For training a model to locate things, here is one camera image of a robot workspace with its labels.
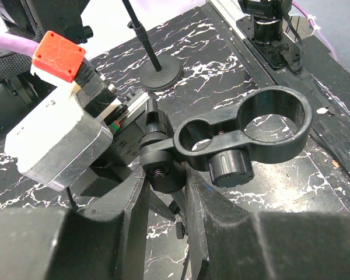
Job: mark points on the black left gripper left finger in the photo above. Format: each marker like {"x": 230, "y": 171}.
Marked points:
{"x": 105, "y": 240}

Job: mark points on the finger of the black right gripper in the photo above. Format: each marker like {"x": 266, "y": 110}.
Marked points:
{"x": 98, "y": 181}

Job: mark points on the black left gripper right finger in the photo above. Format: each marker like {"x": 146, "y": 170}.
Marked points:
{"x": 265, "y": 245}

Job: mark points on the black round-base stand right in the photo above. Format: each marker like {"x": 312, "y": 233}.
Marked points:
{"x": 162, "y": 71}

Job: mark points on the black tripod stand with ring clamp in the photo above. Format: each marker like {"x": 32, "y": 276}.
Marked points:
{"x": 211, "y": 151}

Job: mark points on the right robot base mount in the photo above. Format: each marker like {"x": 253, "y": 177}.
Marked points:
{"x": 273, "y": 34}

